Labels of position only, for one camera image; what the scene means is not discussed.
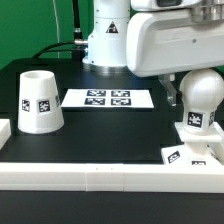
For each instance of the white lamp base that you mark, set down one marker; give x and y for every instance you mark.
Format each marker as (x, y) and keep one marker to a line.
(195, 150)

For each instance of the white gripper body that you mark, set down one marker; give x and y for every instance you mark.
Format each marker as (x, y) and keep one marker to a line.
(169, 36)

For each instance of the white lamp shade cone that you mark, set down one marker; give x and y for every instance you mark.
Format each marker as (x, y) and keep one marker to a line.
(39, 110)

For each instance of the white front fence wall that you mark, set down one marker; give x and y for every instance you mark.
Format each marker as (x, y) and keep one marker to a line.
(111, 177)

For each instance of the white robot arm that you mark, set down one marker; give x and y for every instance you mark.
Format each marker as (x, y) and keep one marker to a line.
(107, 42)

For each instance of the white left fence block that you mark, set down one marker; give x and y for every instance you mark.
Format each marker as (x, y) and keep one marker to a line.
(5, 131)

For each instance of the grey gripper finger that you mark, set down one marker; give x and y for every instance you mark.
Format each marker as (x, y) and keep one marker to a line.
(174, 96)

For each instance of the white lamp bulb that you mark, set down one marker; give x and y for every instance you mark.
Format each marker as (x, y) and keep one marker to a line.
(202, 93)

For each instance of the white tag sheet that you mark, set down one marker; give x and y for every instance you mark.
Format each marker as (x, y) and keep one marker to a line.
(108, 98)

